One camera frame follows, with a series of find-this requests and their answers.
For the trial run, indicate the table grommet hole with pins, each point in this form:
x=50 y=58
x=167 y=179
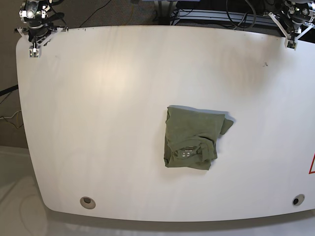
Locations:
x=298 y=200
x=87 y=203

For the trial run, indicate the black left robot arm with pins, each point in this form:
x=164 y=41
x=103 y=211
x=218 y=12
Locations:
x=296 y=13

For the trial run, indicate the olive green T-shirt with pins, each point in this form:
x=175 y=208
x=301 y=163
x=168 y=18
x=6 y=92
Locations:
x=191 y=137

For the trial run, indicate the red warning triangle sticker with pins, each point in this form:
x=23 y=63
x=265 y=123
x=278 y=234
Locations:
x=312 y=167

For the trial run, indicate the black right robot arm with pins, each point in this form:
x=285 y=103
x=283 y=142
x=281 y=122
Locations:
x=40 y=20

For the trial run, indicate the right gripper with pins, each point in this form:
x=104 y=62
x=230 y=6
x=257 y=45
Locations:
x=38 y=31

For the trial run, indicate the left table grommet hole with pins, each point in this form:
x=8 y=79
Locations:
x=87 y=203

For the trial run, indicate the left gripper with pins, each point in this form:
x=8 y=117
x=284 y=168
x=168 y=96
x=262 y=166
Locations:
x=293 y=26

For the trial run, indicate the right table grommet hole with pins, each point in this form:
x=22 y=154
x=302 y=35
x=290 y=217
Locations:
x=298 y=200

